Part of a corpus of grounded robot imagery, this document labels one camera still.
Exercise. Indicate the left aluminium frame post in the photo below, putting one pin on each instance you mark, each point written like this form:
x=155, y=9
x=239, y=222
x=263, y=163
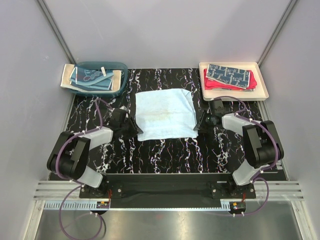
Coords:
x=55, y=30

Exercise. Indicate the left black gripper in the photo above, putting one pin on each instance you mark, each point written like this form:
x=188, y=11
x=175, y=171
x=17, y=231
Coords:
x=135, y=130

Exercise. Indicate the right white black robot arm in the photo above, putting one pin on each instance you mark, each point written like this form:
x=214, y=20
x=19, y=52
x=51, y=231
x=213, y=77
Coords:
x=260, y=141

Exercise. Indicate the light blue towel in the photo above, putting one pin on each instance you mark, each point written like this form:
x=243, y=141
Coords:
x=165, y=114

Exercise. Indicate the aluminium frame post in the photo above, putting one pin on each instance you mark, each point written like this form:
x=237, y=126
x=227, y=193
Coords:
x=277, y=30
x=55, y=30

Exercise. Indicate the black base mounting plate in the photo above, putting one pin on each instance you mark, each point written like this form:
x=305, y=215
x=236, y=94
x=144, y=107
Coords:
x=216, y=185

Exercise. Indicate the red towel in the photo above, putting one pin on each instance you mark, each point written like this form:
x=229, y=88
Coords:
x=213, y=84

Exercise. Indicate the aluminium rail with slots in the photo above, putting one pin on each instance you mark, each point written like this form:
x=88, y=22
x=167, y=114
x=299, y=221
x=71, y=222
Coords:
x=62, y=195

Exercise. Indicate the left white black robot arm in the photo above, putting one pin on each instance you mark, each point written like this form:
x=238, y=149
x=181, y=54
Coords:
x=70, y=155

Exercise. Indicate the black marble pattern mat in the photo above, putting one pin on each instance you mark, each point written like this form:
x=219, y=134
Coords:
x=216, y=151

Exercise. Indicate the teal plastic basket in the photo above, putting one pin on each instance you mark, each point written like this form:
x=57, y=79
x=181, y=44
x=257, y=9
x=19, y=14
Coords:
x=109, y=65

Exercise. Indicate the cream plastic tray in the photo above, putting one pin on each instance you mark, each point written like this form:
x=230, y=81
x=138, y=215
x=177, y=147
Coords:
x=260, y=93

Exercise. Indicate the blue cartoon print towel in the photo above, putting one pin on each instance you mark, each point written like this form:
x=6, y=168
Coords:
x=91, y=80

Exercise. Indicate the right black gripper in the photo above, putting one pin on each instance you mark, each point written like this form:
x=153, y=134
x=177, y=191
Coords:
x=200, y=125

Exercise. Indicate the right aluminium frame post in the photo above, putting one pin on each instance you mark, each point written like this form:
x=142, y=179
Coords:
x=277, y=30

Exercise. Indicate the beige towel in basket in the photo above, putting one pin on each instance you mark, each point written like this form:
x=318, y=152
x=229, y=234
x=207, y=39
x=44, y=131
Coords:
x=66, y=84

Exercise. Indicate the blue beige patterned towel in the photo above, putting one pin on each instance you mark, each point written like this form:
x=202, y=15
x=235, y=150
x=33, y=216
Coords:
x=229, y=76

